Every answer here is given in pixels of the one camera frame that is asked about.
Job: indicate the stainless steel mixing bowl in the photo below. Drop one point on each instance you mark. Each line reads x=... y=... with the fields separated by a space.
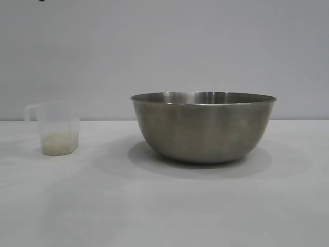
x=203 y=128

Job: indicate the translucent plastic measuring cup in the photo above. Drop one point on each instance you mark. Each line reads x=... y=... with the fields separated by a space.
x=59 y=118

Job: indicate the white rice grains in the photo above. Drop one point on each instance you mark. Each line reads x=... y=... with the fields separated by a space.
x=60 y=142

